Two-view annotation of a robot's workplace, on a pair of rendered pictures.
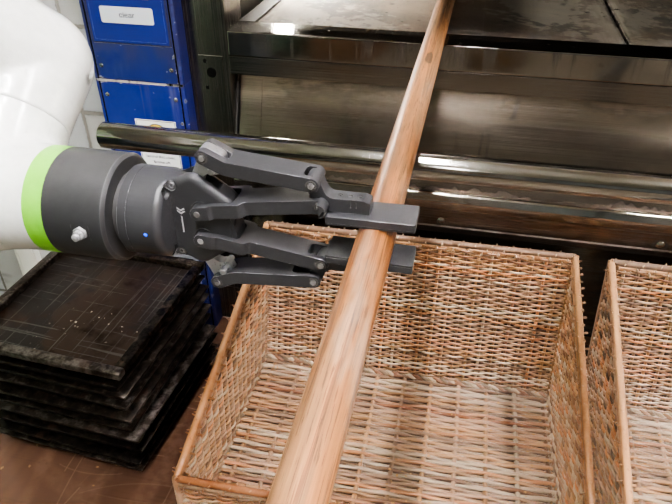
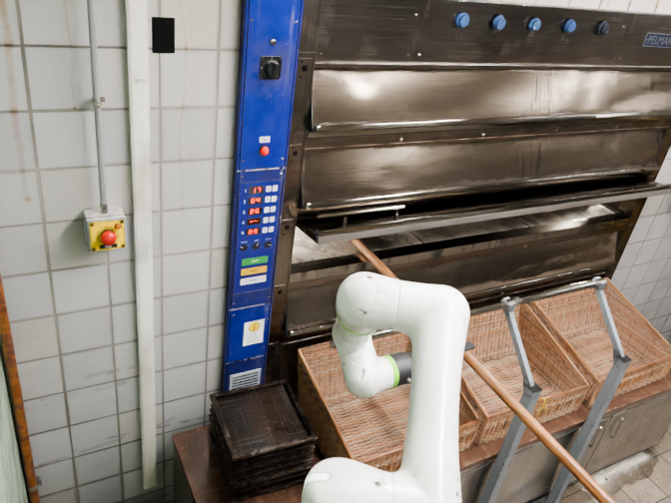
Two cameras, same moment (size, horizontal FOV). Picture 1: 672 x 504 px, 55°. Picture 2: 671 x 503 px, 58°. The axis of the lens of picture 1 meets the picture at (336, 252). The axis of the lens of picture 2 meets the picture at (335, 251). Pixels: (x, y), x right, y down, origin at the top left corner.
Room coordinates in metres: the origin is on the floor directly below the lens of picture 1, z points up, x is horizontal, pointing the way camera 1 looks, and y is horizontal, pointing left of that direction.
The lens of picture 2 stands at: (-0.32, 1.30, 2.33)
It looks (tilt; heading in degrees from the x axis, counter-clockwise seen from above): 31 degrees down; 316
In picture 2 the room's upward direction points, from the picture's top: 9 degrees clockwise
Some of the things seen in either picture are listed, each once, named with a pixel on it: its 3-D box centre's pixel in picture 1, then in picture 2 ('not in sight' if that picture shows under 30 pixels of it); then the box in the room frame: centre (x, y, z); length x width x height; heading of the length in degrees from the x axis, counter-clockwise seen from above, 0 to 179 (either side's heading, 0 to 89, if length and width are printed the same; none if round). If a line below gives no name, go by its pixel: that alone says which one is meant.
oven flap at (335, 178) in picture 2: not in sight; (511, 160); (0.85, -0.71, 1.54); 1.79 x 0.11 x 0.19; 78
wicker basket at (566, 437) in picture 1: (395, 387); (384, 398); (0.71, -0.09, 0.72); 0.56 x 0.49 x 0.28; 79
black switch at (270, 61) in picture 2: not in sight; (274, 61); (1.02, 0.33, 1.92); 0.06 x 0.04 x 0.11; 78
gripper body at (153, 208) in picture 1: (187, 213); not in sight; (0.46, 0.12, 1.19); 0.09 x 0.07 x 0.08; 78
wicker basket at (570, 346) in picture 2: not in sight; (598, 337); (0.46, -1.25, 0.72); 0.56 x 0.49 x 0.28; 79
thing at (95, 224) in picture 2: not in sight; (105, 229); (1.12, 0.77, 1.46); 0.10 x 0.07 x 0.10; 78
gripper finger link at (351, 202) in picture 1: (339, 191); not in sight; (0.43, 0.00, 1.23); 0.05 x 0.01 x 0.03; 78
